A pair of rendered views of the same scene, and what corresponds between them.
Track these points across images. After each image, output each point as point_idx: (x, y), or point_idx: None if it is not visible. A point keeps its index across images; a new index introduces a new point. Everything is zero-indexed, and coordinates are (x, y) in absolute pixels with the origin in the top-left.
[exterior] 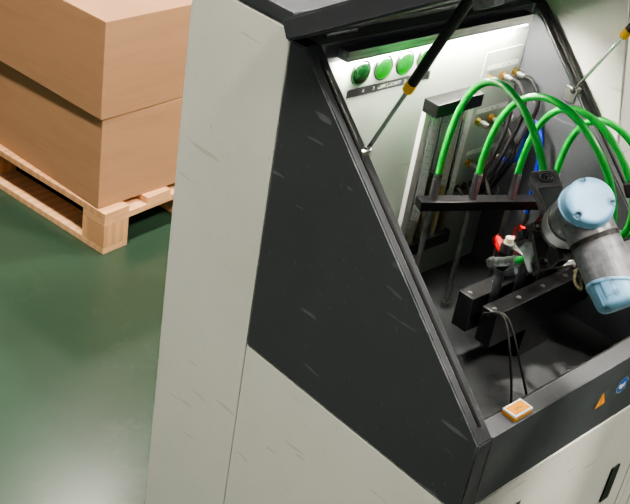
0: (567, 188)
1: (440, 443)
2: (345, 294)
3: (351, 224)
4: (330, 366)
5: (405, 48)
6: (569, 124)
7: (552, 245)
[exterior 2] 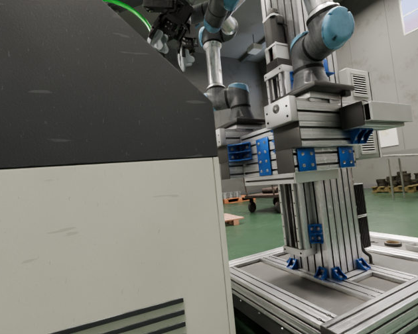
0: None
1: (191, 117)
2: (77, 56)
3: (65, 0)
4: (81, 123)
5: None
6: None
7: (186, 2)
